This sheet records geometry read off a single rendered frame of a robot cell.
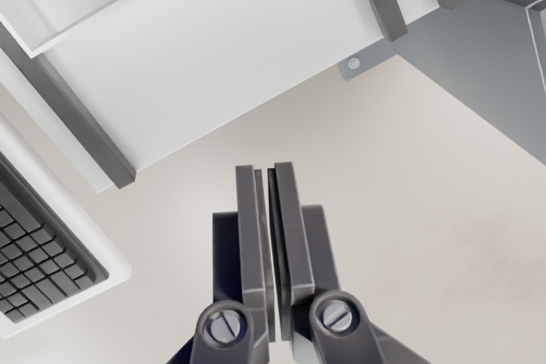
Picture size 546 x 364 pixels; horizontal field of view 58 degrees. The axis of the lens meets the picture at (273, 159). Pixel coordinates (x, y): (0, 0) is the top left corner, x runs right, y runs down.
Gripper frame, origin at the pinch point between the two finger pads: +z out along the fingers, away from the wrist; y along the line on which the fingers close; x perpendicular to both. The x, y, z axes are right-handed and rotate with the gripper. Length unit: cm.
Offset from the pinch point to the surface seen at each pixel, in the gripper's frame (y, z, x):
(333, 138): 27, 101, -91
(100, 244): -19, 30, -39
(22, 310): -29, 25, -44
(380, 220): 43, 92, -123
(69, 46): -14.6, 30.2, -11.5
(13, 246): -27, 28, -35
